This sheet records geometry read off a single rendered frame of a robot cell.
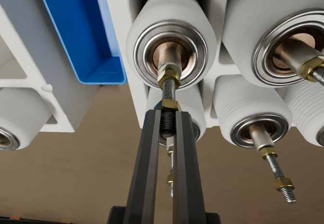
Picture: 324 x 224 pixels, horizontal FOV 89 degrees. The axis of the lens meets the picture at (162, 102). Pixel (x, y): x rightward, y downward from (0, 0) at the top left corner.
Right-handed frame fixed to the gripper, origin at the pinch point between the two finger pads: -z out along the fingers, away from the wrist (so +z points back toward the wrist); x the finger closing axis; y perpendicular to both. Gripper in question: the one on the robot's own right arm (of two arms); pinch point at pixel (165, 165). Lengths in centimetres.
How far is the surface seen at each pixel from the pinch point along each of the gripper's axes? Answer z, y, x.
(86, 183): -36, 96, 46
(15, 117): -13.5, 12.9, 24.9
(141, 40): -11.3, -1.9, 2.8
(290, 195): -2.9, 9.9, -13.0
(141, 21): -11.9, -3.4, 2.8
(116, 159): -37, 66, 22
